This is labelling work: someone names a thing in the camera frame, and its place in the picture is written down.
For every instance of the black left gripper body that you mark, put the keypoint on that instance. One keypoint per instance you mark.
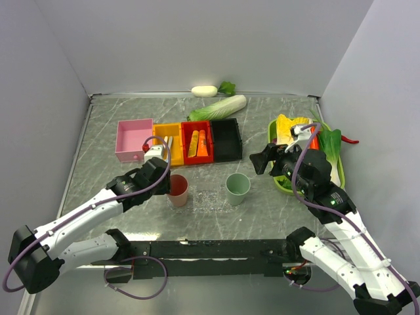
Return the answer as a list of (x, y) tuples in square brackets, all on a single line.
[(164, 188)]

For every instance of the pink plastic cup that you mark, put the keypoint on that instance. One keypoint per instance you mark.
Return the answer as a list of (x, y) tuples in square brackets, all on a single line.
[(178, 194)]

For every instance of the mint green plastic cup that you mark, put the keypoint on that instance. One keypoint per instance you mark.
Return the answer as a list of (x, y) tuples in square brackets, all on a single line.
[(237, 187)]

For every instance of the clear textured acrylic tray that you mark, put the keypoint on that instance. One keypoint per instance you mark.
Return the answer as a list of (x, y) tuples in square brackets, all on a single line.
[(208, 199)]

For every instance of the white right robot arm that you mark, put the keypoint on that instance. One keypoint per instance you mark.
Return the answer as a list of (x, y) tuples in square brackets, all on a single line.
[(367, 275)]

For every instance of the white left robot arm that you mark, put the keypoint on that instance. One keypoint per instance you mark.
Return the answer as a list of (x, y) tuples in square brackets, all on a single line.
[(38, 257)]

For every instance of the lime green vegetable tray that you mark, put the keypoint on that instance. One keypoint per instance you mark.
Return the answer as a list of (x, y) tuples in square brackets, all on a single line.
[(272, 138)]

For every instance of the yellow toothpaste tube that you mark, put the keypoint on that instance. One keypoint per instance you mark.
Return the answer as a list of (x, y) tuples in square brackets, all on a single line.
[(193, 147)]

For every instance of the orange toothpaste tube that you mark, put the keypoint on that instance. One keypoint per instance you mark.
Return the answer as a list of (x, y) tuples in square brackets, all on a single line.
[(202, 144)]

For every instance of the orange carrot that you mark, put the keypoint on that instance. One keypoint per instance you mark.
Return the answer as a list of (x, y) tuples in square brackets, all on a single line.
[(314, 145)]

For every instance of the yellow napa cabbage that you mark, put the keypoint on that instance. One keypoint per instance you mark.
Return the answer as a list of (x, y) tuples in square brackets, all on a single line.
[(284, 125)]

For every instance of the green bok choy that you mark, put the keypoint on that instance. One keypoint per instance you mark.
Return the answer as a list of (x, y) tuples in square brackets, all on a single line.
[(330, 143)]

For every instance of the black storage bin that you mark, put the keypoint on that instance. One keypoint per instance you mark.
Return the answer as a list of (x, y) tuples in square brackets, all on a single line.
[(227, 141)]

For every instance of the pink drawer box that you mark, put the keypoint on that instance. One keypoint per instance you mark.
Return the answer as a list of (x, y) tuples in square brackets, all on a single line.
[(130, 138)]

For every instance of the red chili pepper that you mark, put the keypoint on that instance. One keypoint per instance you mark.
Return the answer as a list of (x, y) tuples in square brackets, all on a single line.
[(348, 140)]

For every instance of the yellow storage bin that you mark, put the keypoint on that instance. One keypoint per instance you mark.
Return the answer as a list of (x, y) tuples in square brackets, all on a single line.
[(174, 130)]

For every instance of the red storage bin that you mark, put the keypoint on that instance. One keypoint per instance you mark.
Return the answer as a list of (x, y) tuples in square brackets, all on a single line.
[(187, 129)]

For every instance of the green napa cabbage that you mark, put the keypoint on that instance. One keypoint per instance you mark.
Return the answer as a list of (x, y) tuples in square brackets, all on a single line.
[(220, 109)]

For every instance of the white radish with leaves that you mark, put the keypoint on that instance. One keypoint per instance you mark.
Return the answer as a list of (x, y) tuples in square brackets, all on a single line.
[(225, 88)]

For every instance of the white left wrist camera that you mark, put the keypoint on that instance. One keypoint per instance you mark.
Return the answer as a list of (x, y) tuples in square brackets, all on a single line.
[(154, 151)]

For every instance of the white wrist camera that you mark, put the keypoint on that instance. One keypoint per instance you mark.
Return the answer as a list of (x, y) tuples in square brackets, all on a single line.
[(302, 137), (154, 151)]

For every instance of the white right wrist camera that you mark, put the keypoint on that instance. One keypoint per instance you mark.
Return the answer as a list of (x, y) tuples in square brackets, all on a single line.
[(302, 137)]

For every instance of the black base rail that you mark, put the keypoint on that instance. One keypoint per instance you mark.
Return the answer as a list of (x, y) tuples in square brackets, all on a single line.
[(210, 258)]

